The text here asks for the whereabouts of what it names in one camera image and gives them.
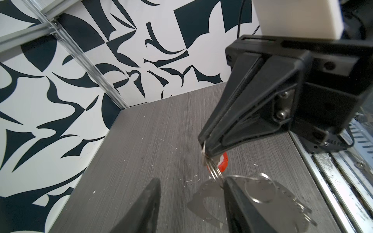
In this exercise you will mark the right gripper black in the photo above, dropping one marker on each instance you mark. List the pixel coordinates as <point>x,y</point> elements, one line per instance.
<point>311,87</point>

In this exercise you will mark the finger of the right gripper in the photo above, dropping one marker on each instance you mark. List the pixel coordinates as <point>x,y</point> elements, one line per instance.
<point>223,117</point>

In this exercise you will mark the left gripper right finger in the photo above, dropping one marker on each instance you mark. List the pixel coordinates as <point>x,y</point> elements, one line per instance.
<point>241,214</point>

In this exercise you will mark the perforated metal ring plate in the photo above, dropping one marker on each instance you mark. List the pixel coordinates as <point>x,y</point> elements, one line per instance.
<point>279,206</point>

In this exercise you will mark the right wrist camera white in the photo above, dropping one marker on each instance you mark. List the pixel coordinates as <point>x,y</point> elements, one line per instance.
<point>318,19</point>

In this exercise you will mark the red key tag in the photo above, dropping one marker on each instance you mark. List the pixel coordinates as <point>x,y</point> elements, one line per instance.
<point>223,162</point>

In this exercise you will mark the white slotted cable duct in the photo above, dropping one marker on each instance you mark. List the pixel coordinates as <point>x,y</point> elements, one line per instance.
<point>363,142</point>

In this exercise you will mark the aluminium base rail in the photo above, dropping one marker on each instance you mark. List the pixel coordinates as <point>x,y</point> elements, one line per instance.
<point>344,186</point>

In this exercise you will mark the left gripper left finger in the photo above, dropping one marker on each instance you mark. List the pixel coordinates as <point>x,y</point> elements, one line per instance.
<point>142,217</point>

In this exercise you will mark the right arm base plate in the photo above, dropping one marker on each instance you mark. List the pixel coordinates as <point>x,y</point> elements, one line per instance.
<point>335,143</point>

